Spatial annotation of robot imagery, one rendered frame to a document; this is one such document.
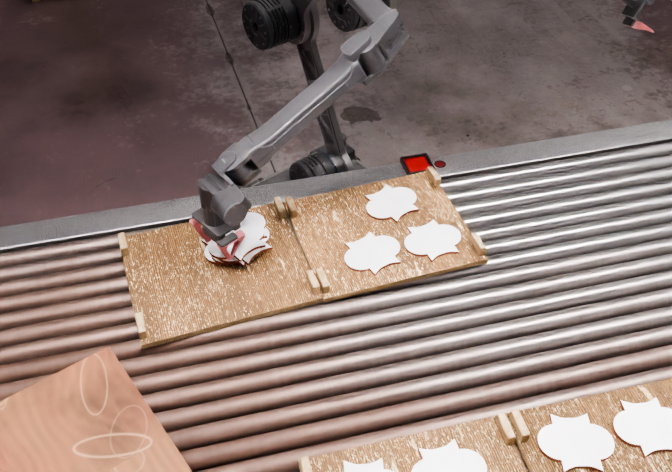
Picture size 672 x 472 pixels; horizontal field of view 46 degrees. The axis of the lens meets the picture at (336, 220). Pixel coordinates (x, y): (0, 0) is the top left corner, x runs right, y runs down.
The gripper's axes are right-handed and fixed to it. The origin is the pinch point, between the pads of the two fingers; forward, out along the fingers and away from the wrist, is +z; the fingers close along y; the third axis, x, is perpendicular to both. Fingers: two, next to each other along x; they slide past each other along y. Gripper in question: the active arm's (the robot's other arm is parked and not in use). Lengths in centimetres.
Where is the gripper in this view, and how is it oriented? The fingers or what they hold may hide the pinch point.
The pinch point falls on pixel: (219, 247)
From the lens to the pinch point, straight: 185.8
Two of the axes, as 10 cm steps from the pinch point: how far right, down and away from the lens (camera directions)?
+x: 7.2, -4.6, 5.2
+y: 6.9, 4.9, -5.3
